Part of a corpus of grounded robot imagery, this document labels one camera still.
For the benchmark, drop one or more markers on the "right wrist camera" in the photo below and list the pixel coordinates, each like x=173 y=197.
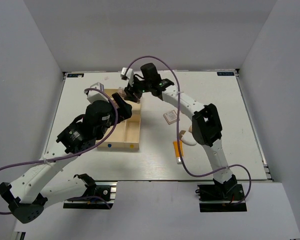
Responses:
x=127 y=74

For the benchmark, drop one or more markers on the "blue logo sticker right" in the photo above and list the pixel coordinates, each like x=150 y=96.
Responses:
x=225 y=73

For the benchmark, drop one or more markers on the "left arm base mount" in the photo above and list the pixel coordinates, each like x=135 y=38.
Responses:
x=101 y=198

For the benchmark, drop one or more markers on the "blue logo sticker left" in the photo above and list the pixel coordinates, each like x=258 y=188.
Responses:
x=75 y=75

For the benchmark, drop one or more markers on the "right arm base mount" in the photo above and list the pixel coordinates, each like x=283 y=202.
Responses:
x=212 y=200

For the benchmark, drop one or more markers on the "orange cream tube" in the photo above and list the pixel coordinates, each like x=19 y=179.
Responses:
x=178 y=148

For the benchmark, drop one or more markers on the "blue logo sticker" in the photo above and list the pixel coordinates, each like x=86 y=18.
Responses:
x=75 y=75
x=225 y=73

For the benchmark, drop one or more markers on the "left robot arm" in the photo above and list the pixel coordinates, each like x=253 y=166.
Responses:
x=29 y=195

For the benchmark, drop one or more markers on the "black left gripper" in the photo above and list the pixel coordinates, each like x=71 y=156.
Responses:
x=124 y=108

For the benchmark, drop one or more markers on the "white bottle brown cap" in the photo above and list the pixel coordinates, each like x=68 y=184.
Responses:
x=187 y=138

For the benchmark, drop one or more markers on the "pink clear eyeshadow palette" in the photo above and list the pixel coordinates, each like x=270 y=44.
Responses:
x=129 y=95

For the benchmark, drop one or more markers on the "pink square compact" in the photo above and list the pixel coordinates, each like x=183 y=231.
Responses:
x=171 y=117

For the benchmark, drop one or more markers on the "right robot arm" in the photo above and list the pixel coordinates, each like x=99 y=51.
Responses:
x=206 y=127

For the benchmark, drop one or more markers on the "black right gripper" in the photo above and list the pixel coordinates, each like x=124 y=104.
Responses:
x=131 y=90

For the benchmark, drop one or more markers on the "cream compartment organizer tray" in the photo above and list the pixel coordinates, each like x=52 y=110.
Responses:
x=126 y=136

